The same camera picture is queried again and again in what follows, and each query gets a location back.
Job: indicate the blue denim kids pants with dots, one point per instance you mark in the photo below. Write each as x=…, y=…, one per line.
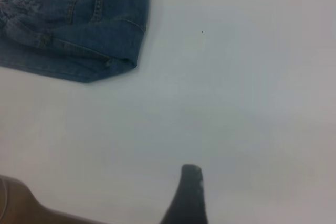
x=78, y=24

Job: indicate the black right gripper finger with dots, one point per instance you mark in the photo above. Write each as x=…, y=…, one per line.
x=189, y=200

